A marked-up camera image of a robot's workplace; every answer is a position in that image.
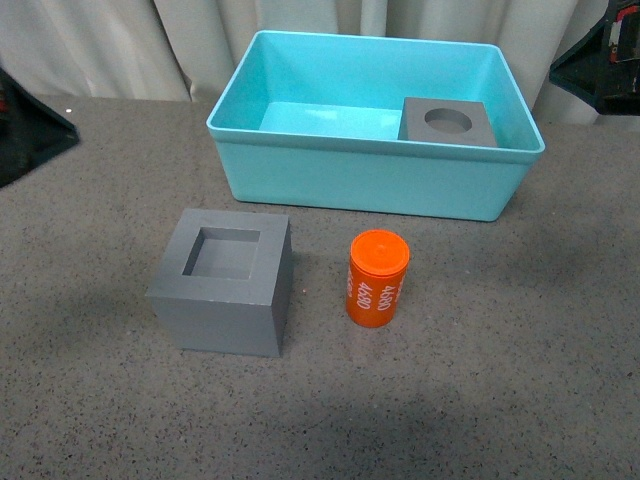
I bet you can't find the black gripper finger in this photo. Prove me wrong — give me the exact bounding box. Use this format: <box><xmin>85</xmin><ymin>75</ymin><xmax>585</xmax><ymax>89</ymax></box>
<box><xmin>1</xmin><ymin>69</ymin><xmax>80</xmax><ymax>187</ymax></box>
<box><xmin>549</xmin><ymin>1</ymin><xmax>639</xmax><ymax>116</ymax></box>

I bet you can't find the gray cube with round hole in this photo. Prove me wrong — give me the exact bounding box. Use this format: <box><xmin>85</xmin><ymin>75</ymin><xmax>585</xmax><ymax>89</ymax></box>
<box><xmin>398</xmin><ymin>97</ymin><xmax>497</xmax><ymax>147</ymax></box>

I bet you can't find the gray cube with square recess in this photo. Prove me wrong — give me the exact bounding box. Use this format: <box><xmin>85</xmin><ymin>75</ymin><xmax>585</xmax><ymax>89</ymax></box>
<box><xmin>146</xmin><ymin>209</ymin><xmax>294</xmax><ymax>357</ymax></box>

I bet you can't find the orange cylinder with white numbers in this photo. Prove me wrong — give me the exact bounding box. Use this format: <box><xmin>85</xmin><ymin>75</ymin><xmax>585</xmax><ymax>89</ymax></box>
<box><xmin>346</xmin><ymin>229</ymin><xmax>410</xmax><ymax>328</ymax></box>

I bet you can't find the blue plastic box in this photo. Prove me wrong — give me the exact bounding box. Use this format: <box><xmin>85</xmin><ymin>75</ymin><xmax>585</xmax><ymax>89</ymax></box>
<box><xmin>207</xmin><ymin>30</ymin><xmax>545</xmax><ymax>221</ymax></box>

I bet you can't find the white curtain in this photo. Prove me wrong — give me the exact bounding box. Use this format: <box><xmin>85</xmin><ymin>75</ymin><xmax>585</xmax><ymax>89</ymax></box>
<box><xmin>1</xmin><ymin>1</ymin><xmax>639</xmax><ymax>131</ymax></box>

